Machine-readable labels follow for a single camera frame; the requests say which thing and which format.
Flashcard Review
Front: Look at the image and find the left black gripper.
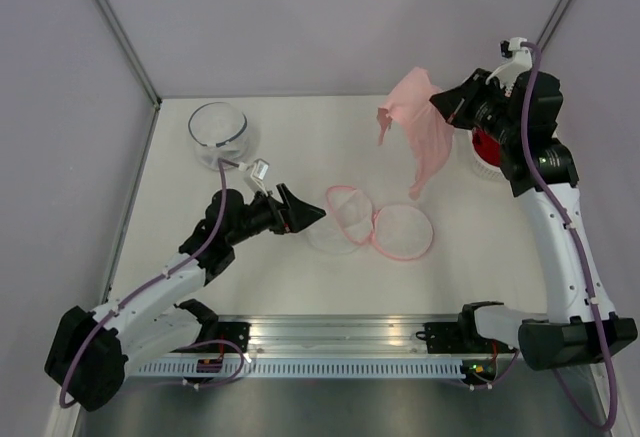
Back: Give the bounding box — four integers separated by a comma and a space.
227, 183, 325, 246

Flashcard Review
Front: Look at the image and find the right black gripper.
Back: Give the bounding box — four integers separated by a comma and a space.
431, 68, 522, 146

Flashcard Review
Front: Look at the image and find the pink bra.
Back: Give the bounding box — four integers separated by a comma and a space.
376, 67, 454, 200

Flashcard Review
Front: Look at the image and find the pink mesh laundry bag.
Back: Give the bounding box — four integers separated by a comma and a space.
306, 185, 434, 262

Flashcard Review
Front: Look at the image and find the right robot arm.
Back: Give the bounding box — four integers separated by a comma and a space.
430, 69, 638, 371

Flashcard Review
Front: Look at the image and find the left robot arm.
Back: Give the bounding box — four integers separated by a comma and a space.
44, 184, 326, 411

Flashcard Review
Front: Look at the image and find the red bra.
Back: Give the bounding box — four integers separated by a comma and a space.
471, 129, 501, 167

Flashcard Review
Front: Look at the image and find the blue-rimmed mesh laundry bag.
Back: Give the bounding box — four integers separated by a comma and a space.
187, 102, 249, 171

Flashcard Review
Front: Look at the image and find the white plastic basket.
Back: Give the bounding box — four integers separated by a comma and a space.
469, 130, 506, 182

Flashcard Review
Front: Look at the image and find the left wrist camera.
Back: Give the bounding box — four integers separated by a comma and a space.
238, 159, 269, 195

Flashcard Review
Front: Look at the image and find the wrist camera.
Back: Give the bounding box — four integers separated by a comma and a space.
485, 37, 533, 87
238, 159, 269, 195

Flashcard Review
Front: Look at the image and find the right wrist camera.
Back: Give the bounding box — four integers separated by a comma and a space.
485, 37, 533, 87

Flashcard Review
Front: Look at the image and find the aluminium mounting rail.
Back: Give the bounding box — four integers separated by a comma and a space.
124, 313, 616, 356

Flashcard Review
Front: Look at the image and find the white slotted cable duct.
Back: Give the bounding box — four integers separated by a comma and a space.
133, 356, 464, 380

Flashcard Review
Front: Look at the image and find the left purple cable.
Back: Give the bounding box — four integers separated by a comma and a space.
59, 158, 251, 408

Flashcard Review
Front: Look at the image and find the left aluminium frame post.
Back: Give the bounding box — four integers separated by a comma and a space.
92, 0, 162, 110

